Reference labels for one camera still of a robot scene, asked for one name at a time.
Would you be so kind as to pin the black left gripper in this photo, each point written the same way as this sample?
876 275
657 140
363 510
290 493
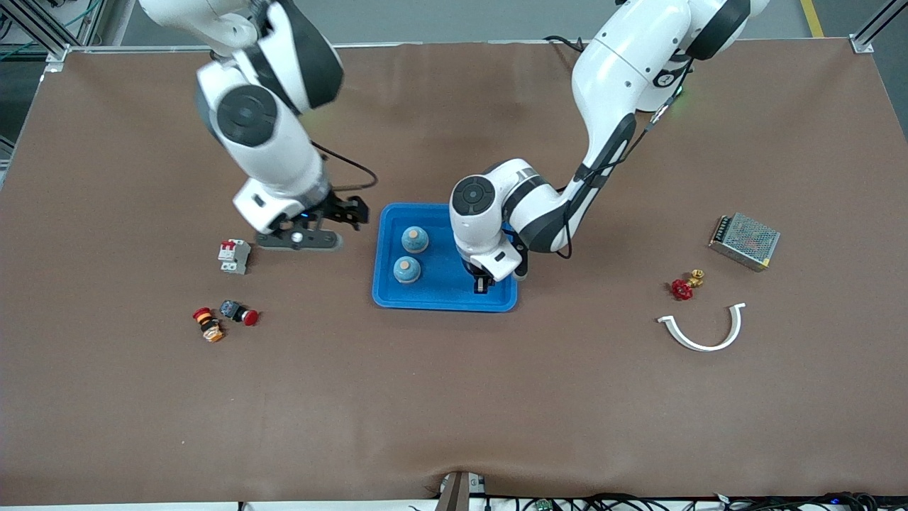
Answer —
482 282

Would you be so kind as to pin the aluminium frame post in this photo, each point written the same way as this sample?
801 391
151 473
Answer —
862 44
55 57

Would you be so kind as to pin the red black emergency stop button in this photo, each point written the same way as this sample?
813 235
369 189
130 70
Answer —
237 311

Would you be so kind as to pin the white curved plastic clamp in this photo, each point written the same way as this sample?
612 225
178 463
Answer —
699 347

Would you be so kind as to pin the blue bell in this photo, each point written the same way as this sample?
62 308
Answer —
415 240
407 270

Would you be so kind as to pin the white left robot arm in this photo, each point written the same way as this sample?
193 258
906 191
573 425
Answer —
617 71

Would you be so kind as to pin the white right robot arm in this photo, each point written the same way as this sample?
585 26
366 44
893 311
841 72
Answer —
269 142

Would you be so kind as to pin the white red circuit breaker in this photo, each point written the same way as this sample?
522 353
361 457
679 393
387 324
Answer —
234 256

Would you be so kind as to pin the blue plastic tray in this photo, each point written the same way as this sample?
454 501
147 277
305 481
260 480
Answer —
433 294

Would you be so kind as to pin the metal mesh power supply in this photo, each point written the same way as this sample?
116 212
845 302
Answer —
745 240

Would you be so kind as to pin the brown table mat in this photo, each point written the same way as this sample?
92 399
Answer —
454 397

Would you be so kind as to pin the orange red push button switch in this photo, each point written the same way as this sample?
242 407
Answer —
209 326

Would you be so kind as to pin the metal table edge bracket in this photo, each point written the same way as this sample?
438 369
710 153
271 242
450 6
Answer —
457 493

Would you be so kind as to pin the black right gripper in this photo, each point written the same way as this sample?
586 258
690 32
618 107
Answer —
345 210

